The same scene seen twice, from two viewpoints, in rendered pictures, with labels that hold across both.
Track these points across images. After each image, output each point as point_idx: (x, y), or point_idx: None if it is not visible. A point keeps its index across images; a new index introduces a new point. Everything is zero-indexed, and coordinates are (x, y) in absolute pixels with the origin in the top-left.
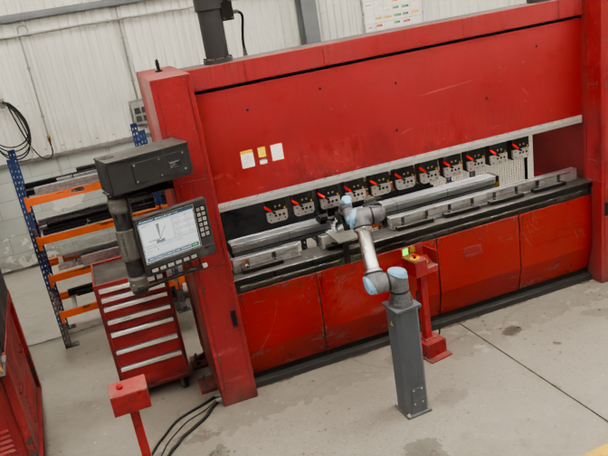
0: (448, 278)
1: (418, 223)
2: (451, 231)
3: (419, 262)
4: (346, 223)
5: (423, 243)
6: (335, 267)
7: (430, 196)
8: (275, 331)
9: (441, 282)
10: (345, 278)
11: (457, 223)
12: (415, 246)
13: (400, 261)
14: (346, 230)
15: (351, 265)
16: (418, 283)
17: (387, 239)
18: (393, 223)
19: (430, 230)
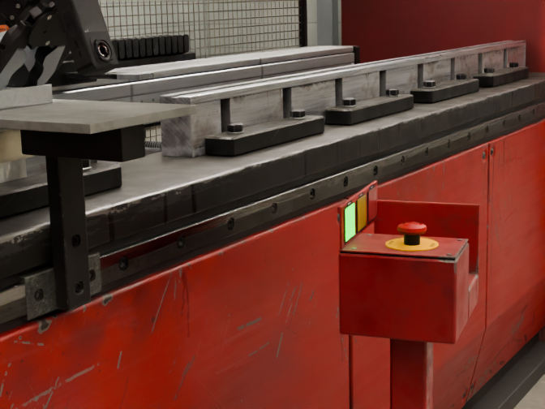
0: (369, 375)
1: (287, 128)
2: (382, 173)
3: (461, 256)
4: (91, 23)
5: (321, 217)
6: (3, 337)
7: (221, 75)
8: None
9: (355, 396)
10: (51, 408)
11: (394, 144)
12: (366, 201)
13: (257, 303)
14: (100, 68)
15: (83, 324)
16: (404, 384)
17: (224, 178)
18: (197, 121)
19: (338, 157)
